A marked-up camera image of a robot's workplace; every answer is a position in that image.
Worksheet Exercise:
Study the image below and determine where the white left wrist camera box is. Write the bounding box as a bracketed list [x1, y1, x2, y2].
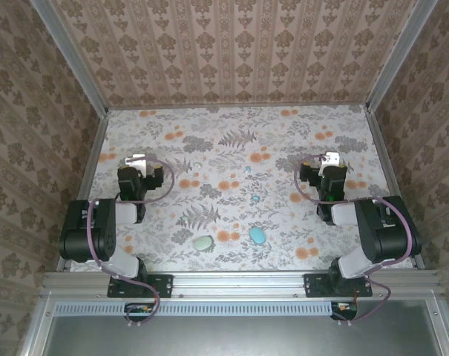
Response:
[125, 154, 148, 174]

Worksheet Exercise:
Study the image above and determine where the pale mint earbud charging case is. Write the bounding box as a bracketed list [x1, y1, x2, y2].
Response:
[193, 235, 213, 253]

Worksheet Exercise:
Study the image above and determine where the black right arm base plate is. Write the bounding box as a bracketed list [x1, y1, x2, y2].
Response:
[304, 273, 373, 299]

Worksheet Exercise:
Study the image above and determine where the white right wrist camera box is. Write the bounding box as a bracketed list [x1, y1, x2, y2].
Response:
[318, 151, 341, 176]

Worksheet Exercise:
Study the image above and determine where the black cable junction box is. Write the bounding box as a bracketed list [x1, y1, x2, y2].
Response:
[330, 300, 358, 320]
[124, 302, 154, 320]

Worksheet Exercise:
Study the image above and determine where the grey sheet metal panel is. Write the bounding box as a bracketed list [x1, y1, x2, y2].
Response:
[42, 300, 444, 356]

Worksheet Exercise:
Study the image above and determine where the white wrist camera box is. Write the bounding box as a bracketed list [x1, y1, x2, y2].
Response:
[125, 154, 148, 174]
[318, 151, 341, 176]

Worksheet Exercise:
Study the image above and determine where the floral patterned table cover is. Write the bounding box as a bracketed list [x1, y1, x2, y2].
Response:
[66, 105, 414, 271]

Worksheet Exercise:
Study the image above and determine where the long aluminium mounting rail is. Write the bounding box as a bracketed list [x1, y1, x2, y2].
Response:
[42, 270, 441, 301]

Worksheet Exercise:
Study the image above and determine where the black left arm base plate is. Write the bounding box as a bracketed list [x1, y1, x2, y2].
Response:
[108, 273, 174, 299]

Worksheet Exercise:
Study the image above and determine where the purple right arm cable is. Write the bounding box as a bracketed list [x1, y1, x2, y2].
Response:
[295, 154, 414, 327]

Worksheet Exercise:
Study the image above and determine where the aluminium table side rail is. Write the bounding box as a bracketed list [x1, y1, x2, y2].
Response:
[56, 110, 110, 271]
[364, 110, 427, 270]

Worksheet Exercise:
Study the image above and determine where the grey slotted cable duct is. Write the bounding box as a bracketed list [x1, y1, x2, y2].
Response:
[55, 300, 335, 317]

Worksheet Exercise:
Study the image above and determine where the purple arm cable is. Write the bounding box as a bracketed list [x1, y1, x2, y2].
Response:
[295, 154, 414, 327]
[85, 156, 176, 328]

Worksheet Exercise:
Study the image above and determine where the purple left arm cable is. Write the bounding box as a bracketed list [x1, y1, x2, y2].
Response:
[85, 156, 176, 328]

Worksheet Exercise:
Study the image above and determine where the aluminium corner post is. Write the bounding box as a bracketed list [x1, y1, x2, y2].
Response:
[29, 0, 110, 116]
[364, 0, 439, 112]

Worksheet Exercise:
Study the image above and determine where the blue earbud charging case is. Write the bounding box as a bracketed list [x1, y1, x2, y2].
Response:
[248, 227, 266, 245]

